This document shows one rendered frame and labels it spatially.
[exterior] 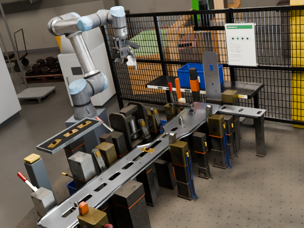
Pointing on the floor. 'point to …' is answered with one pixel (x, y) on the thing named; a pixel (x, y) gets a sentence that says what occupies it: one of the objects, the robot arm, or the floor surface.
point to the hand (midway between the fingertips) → (129, 68)
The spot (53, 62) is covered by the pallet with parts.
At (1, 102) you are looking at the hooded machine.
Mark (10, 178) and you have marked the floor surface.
